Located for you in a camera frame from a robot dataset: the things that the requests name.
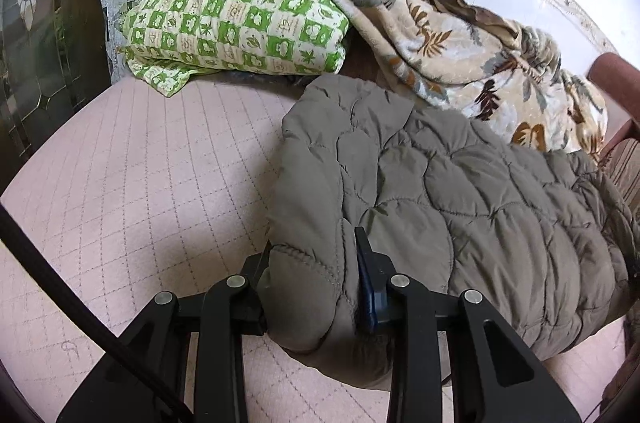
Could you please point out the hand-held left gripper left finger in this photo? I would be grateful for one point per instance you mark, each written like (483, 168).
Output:
(250, 303)

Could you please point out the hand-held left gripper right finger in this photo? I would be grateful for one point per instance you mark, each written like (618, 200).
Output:
(369, 298)

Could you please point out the grey-brown padded hooded jacket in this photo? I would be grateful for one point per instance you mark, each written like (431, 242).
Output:
(450, 213)

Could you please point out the pink quilted bed sheet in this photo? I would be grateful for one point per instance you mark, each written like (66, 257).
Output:
(150, 183)

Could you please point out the beige leaf print blanket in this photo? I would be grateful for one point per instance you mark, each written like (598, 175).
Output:
(450, 38)

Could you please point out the green checked pillow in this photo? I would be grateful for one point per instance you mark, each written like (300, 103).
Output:
(235, 18)

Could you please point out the dark door with patterned glass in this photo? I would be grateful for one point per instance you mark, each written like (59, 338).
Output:
(45, 53)

